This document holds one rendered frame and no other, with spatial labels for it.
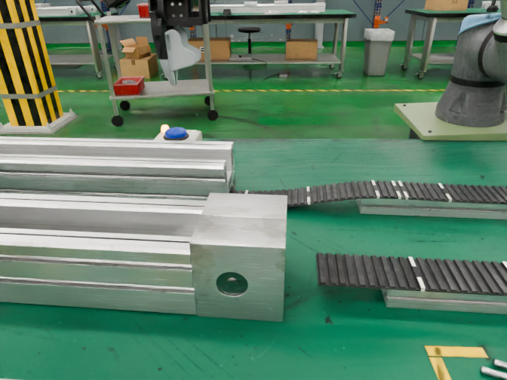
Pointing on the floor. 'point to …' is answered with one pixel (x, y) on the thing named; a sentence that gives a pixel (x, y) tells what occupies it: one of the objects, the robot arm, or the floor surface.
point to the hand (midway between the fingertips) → (169, 78)
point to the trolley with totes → (142, 90)
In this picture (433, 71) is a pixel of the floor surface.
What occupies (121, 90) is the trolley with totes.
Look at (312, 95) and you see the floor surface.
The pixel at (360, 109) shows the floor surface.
